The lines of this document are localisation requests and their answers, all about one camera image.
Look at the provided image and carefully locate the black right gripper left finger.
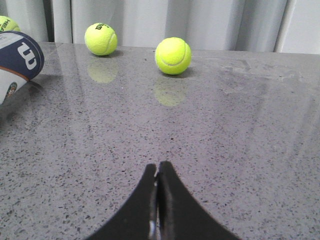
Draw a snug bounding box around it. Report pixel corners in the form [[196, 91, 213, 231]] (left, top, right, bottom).
[[88, 164, 158, 240]]

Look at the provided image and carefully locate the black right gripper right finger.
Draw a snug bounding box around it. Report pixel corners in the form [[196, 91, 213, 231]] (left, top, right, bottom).
[[157, 161, 239, 240]]

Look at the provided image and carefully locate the white blue tennis ball can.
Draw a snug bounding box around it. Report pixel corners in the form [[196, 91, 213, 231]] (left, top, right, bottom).
[[0, 30, 45, 103]]

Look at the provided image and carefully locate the plain yellow tennis ball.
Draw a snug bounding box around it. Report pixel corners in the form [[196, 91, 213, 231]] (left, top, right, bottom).
[[155, 37, 192, 75]]

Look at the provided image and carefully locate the Wilson logo tennis ball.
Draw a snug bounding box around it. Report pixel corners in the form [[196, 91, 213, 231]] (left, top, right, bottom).
[[84, 23, 118, 56]]

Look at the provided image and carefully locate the Head Team tennis ball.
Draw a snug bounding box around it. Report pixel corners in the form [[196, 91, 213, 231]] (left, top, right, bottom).
[[0, 15, 21, 32]]

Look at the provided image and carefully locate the white curtain backdrop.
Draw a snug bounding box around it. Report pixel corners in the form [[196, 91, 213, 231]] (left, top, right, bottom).
[[0, 0, 320, 54]]

